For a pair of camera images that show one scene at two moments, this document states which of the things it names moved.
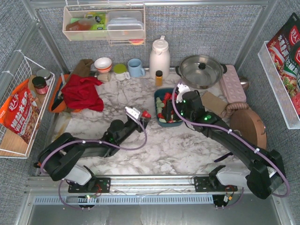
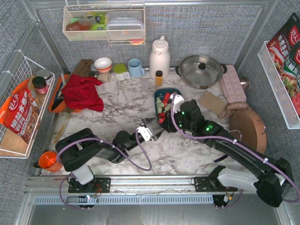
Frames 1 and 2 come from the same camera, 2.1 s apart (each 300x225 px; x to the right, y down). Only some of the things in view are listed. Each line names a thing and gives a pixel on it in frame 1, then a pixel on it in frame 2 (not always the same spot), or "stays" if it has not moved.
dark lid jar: [40, 84] stays
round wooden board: [249, 125] stays
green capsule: [158, 101] stays
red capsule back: [146, 114] → [161, 121]
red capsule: [168, 96] stays
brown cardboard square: [213, 102] stays
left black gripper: [138, 123] → [156, 131]
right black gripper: [169, 110] → [168, 121]
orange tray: [57, 102] stays
